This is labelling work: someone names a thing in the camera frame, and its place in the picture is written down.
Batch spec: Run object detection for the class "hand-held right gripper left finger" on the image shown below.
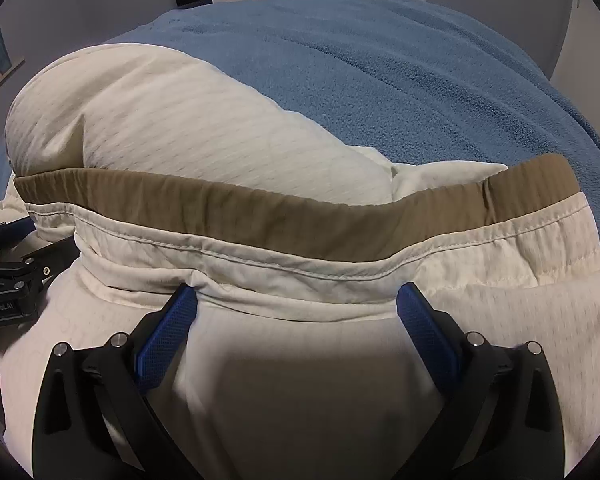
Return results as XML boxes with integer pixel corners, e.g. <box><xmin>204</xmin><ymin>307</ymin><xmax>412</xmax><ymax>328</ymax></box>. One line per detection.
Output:
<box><xmin>32</xmin><ymin>283</ymin><xmax>201</xmax><ymax>480</ymax></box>

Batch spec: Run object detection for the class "blue blanket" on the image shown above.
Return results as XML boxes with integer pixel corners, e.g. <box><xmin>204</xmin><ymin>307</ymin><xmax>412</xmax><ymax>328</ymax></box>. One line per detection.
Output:
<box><xmin>0</xmin><ymin>0</ymin><xmax>600</xmax><ymax>271</ymax></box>

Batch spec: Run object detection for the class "wooden board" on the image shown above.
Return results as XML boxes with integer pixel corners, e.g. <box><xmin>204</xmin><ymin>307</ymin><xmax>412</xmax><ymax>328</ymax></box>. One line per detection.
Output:
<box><xmin>0</xmin><ymin>59</ymin><xmax>27</xmax><ymax>110</ymax></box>

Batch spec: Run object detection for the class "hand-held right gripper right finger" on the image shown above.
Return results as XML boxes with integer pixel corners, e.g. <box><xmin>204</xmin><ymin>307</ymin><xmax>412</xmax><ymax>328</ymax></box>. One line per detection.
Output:
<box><xmin>395</xmin><ymin>282</ymin><xmax>564</xmax><ymax>480</ymax></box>

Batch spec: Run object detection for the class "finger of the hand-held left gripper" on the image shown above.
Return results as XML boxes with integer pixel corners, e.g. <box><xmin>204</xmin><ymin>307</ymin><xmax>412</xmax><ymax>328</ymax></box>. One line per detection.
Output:
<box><xmin>0</xmin><ymin>216</ymin><xmax>37</xmax><ymax>260</ymax></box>

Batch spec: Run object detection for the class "white hooded jacket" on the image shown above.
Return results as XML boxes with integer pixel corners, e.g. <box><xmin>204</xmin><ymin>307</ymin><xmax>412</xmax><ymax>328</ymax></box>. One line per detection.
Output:
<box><xmin>0</xmin><ymin>44</ymin><xmax>600</xmax><ymax>480</ymax></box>

